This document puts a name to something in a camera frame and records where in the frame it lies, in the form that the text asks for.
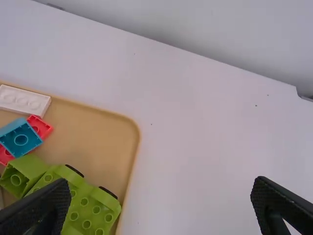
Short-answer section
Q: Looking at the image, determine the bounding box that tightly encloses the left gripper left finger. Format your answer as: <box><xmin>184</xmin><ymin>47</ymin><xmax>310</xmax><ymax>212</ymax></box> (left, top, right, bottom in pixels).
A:
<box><xmin>0</xmin><ymin>178</ymin><xmax>72</xmax><ymax>235</ymax></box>

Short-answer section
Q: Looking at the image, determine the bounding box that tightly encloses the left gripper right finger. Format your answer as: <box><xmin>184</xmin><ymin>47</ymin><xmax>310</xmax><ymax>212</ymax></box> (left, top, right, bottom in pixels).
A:
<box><xmin>250</xmin><ymin>175</ymin><xmax>313</xmax><ymax>235</ymax></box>

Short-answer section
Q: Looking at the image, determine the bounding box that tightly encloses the green toy brick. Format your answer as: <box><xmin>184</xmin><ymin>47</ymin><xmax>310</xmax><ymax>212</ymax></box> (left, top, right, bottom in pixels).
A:
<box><xmin>0</xmin><ymin>154</ymin><xmax>49</xmax><ymax>199</ymax></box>

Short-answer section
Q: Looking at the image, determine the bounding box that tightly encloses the green toy car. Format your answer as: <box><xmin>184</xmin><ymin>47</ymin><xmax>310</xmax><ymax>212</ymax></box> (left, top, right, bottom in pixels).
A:
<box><xmin>24</xmin><ymin>164</ymin><xmax>122</xmax><ymax>235</ymax></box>

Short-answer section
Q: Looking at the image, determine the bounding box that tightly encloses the blue toy brick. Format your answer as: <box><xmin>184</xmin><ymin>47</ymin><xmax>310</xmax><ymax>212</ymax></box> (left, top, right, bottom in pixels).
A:
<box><xmin>0</xmin><ymin>117</ymin><xmax>44</xmax><ymax>159</ymax></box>

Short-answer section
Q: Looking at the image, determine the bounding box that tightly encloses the red toy brick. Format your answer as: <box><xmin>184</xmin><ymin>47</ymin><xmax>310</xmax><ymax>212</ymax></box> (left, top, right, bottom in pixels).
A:
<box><xmin>0</xmin><ymin>114</ymin><xmax>54</xmax><ymax>167</ymax></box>

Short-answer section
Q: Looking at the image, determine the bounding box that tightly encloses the tan tray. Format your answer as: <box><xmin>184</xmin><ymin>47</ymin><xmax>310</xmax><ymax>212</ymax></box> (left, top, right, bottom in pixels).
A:
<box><xmin>0</xmin><ymin>79</ymin><xmax>142</xmax><ymax>235</ymax></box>

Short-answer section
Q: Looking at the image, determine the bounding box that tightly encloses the white toy brick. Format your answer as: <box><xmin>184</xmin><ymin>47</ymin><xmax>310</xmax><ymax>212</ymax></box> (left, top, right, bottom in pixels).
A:
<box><xmin>0</xmin><ymin>84</ymin><xmax>52</xmax><ymax>118</ymax></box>

